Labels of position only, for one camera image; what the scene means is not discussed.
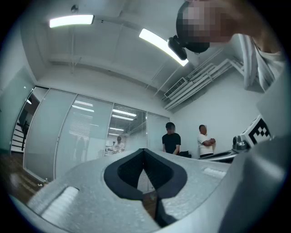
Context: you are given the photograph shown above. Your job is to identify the ceiling light panel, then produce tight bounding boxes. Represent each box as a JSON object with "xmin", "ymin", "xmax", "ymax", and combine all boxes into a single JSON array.
[
  {"xmin": 49, "ymin": 15, "xmax": 95, "ymax": 29},
  {"xmin": 138, "ymin": 28, "xmax": 189, "ymax": 67}
]

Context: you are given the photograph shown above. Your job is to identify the person's white t-shirt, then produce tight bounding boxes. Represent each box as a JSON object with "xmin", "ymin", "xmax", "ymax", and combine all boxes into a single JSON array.
[{"xmin": 238, "ymin": 34, "xmax": 287, "ymax": 93}]

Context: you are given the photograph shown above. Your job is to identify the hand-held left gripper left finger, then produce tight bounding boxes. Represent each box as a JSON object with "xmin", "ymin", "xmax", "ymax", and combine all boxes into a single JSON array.
[{"xmin": 26, "ymin": 148, "xmax": 160, "ymax": 233}]

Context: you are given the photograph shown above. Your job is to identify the black head-worn camera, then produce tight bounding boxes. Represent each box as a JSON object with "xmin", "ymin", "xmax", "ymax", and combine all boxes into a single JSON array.
[{"xmin": 167, "ymin": 35, "xmax": 188, "ymax": 61}]

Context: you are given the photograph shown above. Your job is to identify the white air vent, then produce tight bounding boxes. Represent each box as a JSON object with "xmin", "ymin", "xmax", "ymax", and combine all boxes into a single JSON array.
[{"xmin": 164, "ymin": 77, "xmax": 187, "ymax": 99}]

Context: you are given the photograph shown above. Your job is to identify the person's head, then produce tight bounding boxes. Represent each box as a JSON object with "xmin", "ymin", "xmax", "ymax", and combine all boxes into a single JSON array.
[{"xmin": 176, "ymin": 0, "xmax": 282, "ymax": 54}]

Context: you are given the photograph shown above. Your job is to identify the white ceiling pipes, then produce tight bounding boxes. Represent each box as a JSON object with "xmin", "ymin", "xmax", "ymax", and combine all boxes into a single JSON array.
[{"xmin": 161, "ymin": 58, "xmax": 246, "ymax": 111}]

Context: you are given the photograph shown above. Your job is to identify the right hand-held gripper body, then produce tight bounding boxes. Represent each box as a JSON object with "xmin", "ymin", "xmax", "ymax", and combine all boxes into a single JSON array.
[{"xmin": 231, "ymin": 115, "xmax": 273, "ymax": 152}]

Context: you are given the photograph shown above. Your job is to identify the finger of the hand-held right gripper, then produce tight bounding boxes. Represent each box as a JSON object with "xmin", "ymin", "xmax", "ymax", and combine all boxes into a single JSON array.
[{"xmin": 198, "ymin": 149, "xmax": 238, "ymax": 163}]

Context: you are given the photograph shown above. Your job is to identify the staircase with black railing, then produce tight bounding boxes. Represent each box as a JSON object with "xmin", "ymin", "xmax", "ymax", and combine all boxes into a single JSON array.
[{"xmin": 10, "ymin": 122, "xmax": 30, "ymax": 152}]

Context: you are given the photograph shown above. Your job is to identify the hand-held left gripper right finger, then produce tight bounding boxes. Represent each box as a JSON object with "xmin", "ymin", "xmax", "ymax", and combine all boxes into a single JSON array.
[{"xmin": 144, "ymin": 148, "xmax": 231, "ymax": 233}]

